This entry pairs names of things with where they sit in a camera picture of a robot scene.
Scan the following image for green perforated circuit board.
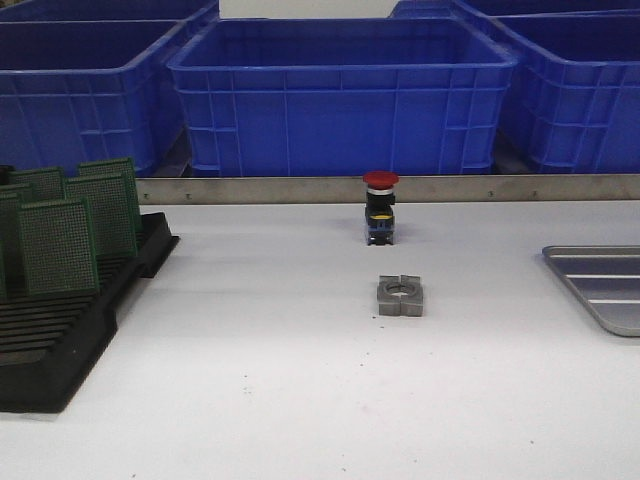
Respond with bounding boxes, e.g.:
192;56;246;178
18;198;100;296
78;157;143;232
65;173;137;257

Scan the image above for left rear green circuit board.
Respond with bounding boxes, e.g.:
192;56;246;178
9;167;65;202

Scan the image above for silver metal tray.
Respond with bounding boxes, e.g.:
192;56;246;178
542;245;639;338

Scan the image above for black slotted board rack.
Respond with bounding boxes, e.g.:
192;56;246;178
1;212;179;414

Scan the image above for left middle green circuit board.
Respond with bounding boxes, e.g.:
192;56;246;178
0;183;34;203

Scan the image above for left front green circuit board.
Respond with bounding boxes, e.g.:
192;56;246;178
1;194;24;301

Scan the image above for red emergency stop button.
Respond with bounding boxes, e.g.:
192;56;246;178
363;170;399;246

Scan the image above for grey metal clamp block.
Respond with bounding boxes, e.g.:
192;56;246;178
376;275;424;317

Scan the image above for centre blue plastic crate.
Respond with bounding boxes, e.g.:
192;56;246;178
169;18;516;177

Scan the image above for blue plastic crate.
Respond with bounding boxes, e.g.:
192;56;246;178
491;15;639;174
169;18;516;177
1;20;189;176

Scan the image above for rear right blue crate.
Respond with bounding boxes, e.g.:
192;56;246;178
390;0;639;18

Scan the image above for right blue plastic crate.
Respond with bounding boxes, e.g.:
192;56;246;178
491;15;639;174

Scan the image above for left blue plastic crate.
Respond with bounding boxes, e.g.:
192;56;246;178
1;20;189;176

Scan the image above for rear left blue crate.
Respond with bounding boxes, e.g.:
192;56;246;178
1;0;219;22

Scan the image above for steel table edge rail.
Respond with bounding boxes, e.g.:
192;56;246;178
136;174;639;205

